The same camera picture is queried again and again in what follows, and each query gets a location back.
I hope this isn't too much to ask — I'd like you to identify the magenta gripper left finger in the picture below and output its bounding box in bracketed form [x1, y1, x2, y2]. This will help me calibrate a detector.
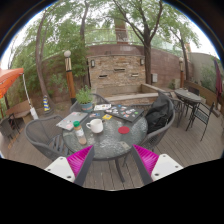
[67, 145, 95, 186]

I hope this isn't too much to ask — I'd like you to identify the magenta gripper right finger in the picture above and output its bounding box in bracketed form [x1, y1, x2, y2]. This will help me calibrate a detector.
[131, 145, 159, 185]

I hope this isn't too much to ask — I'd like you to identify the grey wicker chair right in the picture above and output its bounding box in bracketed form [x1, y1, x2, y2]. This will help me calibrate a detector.
[122, 94, 176, 168]

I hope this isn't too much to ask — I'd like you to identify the grey wicker chair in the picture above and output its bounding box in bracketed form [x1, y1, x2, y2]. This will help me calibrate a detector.
[25, 115, 71, 161]
[70, 93, 109, 113]
[122, 94, 176, 168]

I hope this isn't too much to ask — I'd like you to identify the clear bottle green cap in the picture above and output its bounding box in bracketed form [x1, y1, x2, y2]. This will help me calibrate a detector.
[73, 121, 87, 145]

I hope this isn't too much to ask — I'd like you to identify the red round coaster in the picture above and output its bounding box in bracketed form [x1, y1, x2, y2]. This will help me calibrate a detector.
[118, 126, 130, 134]

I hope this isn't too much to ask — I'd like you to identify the round glass patio table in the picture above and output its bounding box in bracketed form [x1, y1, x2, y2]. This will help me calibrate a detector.
[63, 111, 148, 182]

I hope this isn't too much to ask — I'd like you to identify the white ceramic mug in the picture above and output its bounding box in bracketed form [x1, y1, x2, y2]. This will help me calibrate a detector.
[86, 119, 103, 134]

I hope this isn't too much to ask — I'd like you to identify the silver laptop with stickers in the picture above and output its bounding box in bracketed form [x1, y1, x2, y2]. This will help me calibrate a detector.
[56, 112, 87, 131]

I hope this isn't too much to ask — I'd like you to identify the grey wicker chair left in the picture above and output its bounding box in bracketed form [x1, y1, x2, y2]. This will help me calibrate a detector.
[25, 115, 71, 161]

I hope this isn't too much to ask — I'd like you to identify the black backpack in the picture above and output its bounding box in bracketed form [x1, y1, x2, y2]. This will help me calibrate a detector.
[145, 95, 173, 133]

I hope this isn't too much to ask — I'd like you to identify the black laptop with stickers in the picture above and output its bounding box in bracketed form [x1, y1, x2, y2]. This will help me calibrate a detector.
[106, 105, 143, 122]

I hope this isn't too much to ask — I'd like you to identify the yellow sticky note pad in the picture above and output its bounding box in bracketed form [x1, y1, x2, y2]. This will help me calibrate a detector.
[102, 114, 112, 120]

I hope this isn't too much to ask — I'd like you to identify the white paper booklet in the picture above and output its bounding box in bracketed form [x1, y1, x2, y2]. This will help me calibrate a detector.
[94, 104, 111, 111]

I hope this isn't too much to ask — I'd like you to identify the blue yellow striped cone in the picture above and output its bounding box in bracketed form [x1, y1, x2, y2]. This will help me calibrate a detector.
[43, 95, 51, 112]

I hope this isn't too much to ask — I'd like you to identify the grey wicker chair far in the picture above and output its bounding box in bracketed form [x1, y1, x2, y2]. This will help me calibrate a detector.
[70, 93, 109, 113]

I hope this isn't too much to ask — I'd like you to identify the potted green plant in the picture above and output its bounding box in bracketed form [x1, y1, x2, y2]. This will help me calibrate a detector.
[76, 85, 93, 113]

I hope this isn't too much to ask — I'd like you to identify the black metal chair right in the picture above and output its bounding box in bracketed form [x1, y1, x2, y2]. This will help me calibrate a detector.
[185, 101, 216, 142]

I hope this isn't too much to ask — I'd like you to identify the round side table right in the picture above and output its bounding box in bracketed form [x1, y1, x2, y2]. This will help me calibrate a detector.
[173, 88, 203, 129]

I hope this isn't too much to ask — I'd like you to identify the maroon closed umbrella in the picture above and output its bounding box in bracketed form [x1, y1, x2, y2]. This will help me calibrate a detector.
[214, 58, 222, 99]

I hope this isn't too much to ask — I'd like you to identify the orange patio umbrella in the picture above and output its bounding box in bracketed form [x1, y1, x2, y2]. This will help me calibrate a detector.
[0, 68, 24, 99]

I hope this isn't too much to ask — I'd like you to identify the wooden lamp post globe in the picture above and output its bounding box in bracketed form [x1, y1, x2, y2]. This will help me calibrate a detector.
[64, 50, 76, 104]

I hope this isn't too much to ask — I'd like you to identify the stone fountain wall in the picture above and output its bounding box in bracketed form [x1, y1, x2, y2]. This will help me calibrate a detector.
[88, 55, 146, 97]

